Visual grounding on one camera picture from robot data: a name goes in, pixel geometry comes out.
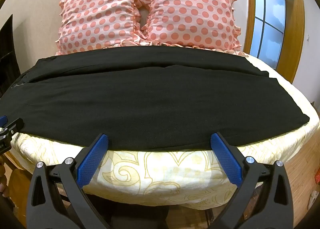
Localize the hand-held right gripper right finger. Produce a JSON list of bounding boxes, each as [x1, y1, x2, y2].
[[210, 131, 293, 229]]

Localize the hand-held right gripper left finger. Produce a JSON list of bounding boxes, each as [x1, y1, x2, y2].
[[26, 133, 110, 229]]

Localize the black pants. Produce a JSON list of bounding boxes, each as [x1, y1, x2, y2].
[[0, 45, 310, 151]]

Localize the dark wooden cabinet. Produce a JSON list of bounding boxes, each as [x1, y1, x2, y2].
[[0, 14, 22, 95]]

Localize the yellow patterned bedsheet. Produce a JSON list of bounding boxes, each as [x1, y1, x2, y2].
[[10, 49, 320, 206]]

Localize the wooden framed window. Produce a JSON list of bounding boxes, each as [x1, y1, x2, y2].
[[244, 0, 307, 77]]

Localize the pink polka dot pillow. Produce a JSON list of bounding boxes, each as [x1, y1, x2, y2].
[[139, 0, 244, 51], [55, 0, 150, 56]]

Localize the wooden bed frame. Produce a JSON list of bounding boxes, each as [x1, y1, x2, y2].
[[5, 131, 34, 209]]

